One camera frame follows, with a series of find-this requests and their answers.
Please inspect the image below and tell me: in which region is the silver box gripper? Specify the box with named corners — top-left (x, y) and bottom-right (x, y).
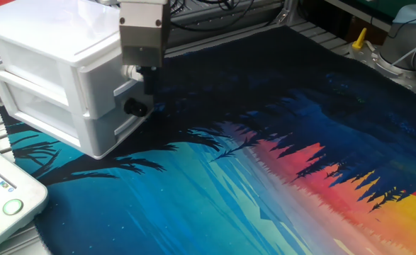
top-left (118, 2), bottom-right (172, 96)

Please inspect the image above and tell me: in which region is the white closed drawer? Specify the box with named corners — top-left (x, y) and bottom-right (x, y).
top-left (6, 83), bottom-right (155, 160)

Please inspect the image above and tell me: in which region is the white plastic drawer cabinet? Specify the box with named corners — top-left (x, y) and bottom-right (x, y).
top-left (0, 0), bottom-right (156, 161)

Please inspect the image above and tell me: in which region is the white gripper adapter plate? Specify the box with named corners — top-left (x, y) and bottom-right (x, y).
top-left (117, 0), bottom-right (170, 5)

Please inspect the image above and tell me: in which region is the colourful landscape print cloth mat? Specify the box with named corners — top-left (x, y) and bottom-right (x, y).
top-left (0, 26), bottom-right (416, 255)

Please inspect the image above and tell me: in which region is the white teach pendant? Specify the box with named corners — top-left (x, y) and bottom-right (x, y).
top-left (0, 140), bottom-right (50, 255)

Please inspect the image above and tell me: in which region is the yellow plastic cone piece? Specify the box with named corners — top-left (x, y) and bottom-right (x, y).
top-left (351, 27), bottom-right (369, 51)

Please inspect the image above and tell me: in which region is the black round drawer handle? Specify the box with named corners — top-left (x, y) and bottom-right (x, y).
top-left (123, 97), bottom-right (149, 118)

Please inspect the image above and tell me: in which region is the black cable bundle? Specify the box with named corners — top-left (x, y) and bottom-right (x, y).
top-left (169, 0), bottom-right (287, 33)

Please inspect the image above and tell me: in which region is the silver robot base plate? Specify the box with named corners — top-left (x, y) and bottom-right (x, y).
top-left (349, 41), bottom-right (416, 104)

